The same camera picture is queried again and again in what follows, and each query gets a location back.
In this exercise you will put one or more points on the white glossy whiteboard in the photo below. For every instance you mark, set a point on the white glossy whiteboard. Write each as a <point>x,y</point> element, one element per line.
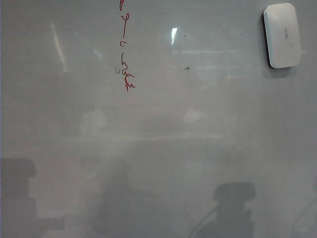
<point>158,138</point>

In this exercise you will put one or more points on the red marker writing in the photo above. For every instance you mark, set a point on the red marker writing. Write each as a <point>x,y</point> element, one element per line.
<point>126,79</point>

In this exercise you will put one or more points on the white rectangular whiteboard eraser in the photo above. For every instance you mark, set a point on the white rectangular whiteboard eraser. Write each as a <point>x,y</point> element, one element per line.
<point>281,37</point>

